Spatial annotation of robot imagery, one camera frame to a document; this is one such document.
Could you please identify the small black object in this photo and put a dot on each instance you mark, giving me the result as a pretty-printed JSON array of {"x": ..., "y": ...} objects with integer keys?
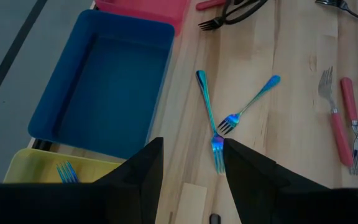
[{"x": 215, "y": 219}]

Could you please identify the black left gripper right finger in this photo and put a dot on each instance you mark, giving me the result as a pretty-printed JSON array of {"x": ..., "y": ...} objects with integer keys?
[{"x": 291, "y": 205}]

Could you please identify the pale wooden piece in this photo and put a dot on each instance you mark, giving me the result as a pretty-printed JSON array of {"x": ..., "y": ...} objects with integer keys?
[{"x": 191, "y": 202}]

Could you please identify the iridescent blue fork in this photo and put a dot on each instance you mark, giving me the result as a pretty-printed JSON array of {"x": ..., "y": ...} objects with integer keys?
[
  {"x": 67, "y": 174},
  {"x": 209, "y": 105}
]

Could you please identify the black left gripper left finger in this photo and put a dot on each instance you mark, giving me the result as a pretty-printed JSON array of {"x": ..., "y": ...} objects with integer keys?
[{"x": 73, "y": 205}]

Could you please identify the pink plastic bin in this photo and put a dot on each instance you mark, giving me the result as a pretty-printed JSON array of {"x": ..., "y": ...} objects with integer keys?
[{"x": 154, "y": 11}]

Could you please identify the yellow plastic bin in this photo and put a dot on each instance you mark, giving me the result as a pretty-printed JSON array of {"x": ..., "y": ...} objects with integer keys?
[{"x": 30, "y": 168}]

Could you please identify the blue plastic bin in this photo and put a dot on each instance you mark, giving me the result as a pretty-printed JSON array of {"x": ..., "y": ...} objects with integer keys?
[{"x": 104, "y": 93}]

